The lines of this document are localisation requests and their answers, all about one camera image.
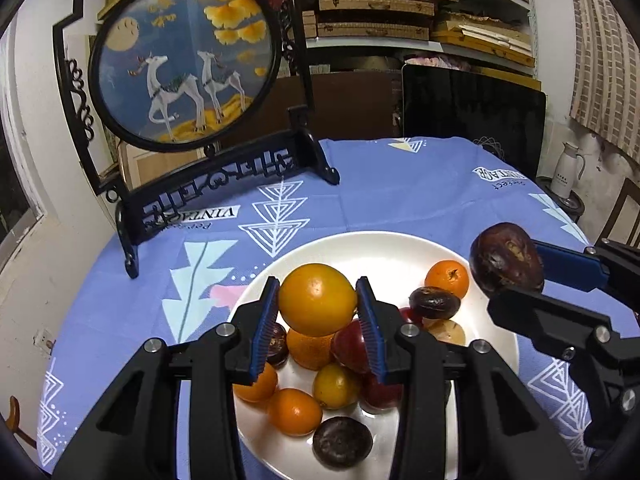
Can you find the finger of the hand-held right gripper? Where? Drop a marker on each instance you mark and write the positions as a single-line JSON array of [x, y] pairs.
[[540, 312], [570, 265]]

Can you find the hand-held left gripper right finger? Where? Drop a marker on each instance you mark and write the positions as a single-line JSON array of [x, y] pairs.
[[372, 335]]

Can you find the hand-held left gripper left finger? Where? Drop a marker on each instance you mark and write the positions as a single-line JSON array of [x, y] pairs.
[[265, 330]]

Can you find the large red plum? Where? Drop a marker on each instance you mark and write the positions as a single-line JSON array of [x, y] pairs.
[[350, 347]]

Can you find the large deep orange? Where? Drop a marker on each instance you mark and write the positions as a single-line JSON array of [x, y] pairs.
[[310, 352]]

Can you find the small yellowish orange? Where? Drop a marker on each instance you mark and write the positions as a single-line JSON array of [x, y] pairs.
[[337, 385]]

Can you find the smooth yellow-orange orange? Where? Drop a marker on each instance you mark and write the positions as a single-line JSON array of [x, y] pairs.
[[317, 297]]

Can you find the large dark passion fruit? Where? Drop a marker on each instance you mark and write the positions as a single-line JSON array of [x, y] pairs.
[[505, 260]]

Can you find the white plate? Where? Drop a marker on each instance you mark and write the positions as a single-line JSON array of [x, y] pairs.
[[350, 255]]

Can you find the small red fruit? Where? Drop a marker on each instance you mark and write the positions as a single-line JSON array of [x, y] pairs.
[[410, 316]]

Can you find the pale yellow fruit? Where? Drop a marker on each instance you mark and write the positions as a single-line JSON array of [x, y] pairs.
[[447, 332]]

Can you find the wooden chair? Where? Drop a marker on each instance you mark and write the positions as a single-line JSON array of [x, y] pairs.
[[14, 412], [627, 200]]

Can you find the white jug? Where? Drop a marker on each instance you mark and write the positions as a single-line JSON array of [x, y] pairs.
[[567, 170]]

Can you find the blue patterned tablecloth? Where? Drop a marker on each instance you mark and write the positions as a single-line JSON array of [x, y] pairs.
[[400, 185]]

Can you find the black monitor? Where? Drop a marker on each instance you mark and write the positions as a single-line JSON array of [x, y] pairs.
[[470, 110]]

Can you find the striped curtain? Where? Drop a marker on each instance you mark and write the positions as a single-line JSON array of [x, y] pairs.
[[605, 60]]

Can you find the round deer screen black stand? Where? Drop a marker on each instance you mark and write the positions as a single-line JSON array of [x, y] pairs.
[[185, 75]]

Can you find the white shelf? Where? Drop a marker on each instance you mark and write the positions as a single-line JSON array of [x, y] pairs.
[[380, 46]]

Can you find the wall socket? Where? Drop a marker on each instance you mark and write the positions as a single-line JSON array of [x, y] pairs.
[[42, 342]]

